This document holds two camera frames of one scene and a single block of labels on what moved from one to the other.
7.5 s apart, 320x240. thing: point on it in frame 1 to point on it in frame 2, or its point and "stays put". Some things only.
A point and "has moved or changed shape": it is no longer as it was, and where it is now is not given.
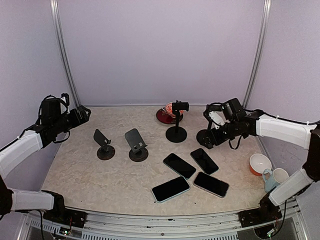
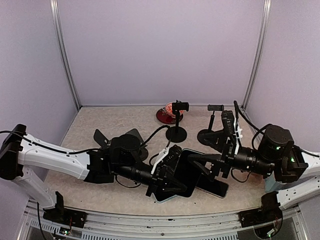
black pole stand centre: [177, 134] stays put
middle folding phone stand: [139, 152] stays put
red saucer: [164, 118] stays put
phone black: [204, 161] has moved or changed shape
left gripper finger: [89, 112] to [174, 186]
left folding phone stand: [106, 152] stays put
